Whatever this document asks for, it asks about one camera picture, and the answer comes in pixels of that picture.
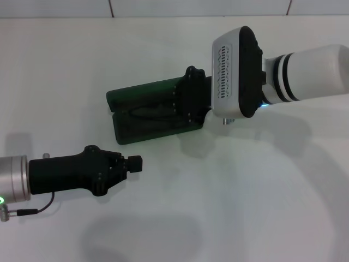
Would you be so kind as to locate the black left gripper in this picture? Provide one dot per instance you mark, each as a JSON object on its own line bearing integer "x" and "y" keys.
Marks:
{"x": 65, "y": 174}

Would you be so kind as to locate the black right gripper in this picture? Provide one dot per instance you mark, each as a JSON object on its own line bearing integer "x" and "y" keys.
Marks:
{"x": 193, "y": 95}

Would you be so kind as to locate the green glasses case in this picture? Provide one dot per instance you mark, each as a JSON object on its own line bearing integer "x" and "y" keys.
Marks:
{"x": 136, "y": 131}

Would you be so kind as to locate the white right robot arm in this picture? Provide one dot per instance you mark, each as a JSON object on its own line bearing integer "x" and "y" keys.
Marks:
{"x": 313, "y": 73}

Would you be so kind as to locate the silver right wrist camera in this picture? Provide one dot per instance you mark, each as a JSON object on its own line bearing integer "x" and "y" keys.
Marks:
{"x": 226, "y": 71}

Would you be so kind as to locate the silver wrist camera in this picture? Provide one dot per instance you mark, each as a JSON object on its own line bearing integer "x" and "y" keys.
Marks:
{"x": 226, "y": 71}
{"x": 46, "y": 155}

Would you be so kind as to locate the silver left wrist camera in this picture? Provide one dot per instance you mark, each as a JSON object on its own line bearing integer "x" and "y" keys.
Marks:
{"x": 46, "y": 155}

